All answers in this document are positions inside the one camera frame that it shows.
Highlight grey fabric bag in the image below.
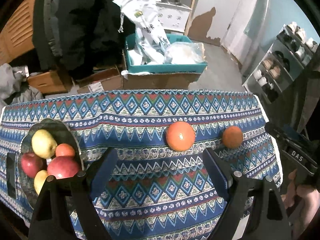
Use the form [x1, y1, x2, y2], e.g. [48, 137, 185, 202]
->
[0, 63, 43, 109]

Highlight glass fruit bowl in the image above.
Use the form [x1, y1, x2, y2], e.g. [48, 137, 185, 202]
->
[18, 118, 84, 209]

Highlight dark hanging clothes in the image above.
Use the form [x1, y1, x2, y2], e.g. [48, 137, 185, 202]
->
[33, 0, 135, 80]

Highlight person right hand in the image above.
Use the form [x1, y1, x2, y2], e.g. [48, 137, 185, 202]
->
[281, 170, 319, 239]

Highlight teal cardboard box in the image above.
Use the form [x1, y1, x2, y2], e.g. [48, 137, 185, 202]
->
[124, 34, 207, 74]

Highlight wooden shelf rack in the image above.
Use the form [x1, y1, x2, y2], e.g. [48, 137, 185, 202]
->
[157, 0, 195, 36]

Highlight large orange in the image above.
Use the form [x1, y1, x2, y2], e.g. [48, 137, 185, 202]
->
[166, 121, 196, 152]

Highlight black smartphone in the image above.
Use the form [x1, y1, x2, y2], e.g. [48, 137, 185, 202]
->
[6, 152, 16, 199]

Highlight white printed plastic bag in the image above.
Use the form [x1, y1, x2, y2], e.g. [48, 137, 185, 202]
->
[113, 0, 170, 64]

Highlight large red apple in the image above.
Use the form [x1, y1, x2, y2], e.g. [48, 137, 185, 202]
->
[47, 156, 81, 179]

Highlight small red apple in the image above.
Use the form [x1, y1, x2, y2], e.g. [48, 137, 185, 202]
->
[21, 152, 44, 178]

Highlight clear plastic bag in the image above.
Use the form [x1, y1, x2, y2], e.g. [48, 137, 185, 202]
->
[163, 42, 206, 64]

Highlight blue patterned tablecloth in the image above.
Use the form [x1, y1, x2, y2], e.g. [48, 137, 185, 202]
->
[1, 90, 283, 239]

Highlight wooden louvered cabinet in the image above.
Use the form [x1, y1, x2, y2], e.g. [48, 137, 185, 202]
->
[0, 0, 35, 64]

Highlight brown cardboard box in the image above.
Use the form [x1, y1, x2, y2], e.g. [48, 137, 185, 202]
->
[121, 49, 202, 91]

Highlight small wooden box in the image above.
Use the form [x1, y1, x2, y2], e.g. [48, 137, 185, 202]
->
[27, 70, 73, 95]

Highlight grey shoe rack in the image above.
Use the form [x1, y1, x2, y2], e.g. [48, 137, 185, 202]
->
[242, 22, 318, 104]

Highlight medium orange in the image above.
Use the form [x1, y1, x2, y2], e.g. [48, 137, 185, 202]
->
[222, 126, 244, 149]

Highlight small tangerine with stem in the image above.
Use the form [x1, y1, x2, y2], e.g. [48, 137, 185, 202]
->
[55, 143, 75, 157]

